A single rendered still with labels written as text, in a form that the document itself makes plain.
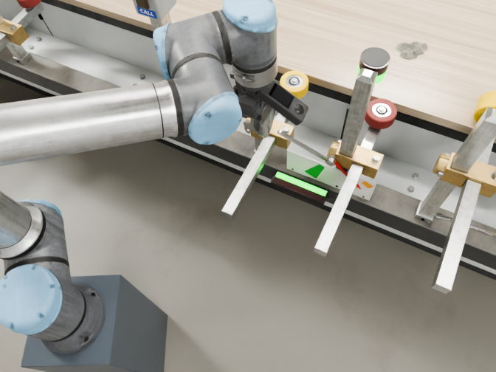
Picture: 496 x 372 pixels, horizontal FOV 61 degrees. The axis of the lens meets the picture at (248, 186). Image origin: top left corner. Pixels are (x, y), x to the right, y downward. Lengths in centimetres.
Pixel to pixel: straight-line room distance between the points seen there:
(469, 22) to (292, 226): 107
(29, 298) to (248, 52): 74
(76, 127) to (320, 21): 94
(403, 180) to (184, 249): 103
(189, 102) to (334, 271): 137
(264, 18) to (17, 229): 74
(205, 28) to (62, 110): 27
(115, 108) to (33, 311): 61
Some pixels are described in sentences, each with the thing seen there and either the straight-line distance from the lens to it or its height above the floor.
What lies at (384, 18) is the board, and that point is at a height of 90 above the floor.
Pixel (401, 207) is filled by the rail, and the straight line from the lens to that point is 126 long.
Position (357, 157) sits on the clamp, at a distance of 111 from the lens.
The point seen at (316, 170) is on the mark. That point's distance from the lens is 122.
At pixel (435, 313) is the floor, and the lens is 194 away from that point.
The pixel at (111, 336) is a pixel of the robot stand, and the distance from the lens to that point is 130.
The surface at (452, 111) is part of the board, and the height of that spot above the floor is 90.
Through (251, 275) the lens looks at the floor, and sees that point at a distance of 188.
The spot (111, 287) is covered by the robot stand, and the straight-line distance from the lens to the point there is 133.
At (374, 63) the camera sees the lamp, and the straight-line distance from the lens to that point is 93.
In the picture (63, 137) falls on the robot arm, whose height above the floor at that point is 134.
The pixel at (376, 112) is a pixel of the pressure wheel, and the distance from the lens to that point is 116.
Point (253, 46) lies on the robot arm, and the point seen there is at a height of 127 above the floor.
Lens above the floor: 180
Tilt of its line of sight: 61 degrees down
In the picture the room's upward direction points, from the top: 8 degrees counter-clockwise
